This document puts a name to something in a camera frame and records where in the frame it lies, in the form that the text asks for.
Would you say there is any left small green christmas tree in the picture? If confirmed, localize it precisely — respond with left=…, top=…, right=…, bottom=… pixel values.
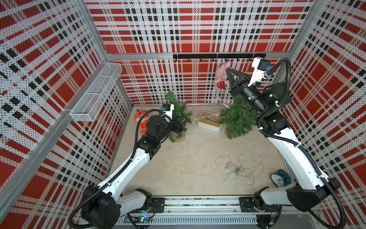
left=166, top=91, right=192, bottom=143

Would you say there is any teal alarm clock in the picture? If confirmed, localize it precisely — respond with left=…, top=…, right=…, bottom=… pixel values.
left=270, top=169, right=292, bottom=188

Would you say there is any right clear string light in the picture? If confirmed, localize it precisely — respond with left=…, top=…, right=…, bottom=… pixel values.
left=214, top=152, right=265, bottom=186

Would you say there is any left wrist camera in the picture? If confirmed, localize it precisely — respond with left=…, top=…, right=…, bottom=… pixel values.
left=162, top=104, right=174, bottom=122

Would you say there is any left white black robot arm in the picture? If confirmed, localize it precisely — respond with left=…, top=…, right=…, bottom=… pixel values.
left=67, top=104, right=189, bottom=229

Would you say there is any white tissue box wooden lid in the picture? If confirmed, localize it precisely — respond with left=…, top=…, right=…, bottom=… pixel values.
left=197, top=111, right=222, bottom=133

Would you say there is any white wire mesh basket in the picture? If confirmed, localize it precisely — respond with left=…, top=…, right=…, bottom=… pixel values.
left=70, top=63, right=122, bottom=122

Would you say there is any black wall hook rail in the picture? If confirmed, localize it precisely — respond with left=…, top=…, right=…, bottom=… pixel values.
left=173, top=53, right=266, bottom=60

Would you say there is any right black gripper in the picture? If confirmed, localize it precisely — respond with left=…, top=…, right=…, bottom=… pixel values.
left=227, top=68, right=268, bottom=116

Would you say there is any pink pig plush toy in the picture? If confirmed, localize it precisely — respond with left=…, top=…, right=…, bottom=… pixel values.
left=214, top=61, right=232, bottom=90

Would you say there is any small green christmas tree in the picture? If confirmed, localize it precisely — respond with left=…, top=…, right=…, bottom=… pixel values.
left=219, top=96, right=256, bottom=140
left=166, top=91, right=192, bottom=143

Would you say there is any red shark plush toy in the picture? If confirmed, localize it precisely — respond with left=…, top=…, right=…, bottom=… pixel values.
left=134, top=109, right=150, bottom=135

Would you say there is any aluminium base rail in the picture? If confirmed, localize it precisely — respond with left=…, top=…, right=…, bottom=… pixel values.
left=112, top=195, right=322, bottom=229

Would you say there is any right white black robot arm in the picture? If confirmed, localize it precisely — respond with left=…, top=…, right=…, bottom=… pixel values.
left=220, top=57, right=346, bottom=229

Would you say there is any clear star string light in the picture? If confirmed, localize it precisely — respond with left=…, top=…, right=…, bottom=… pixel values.
left=195, top=71, right=229, bottom=129

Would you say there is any right small green christmas tree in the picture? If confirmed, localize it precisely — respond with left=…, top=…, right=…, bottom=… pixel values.
left=219, top=96, right=256, bottom=140

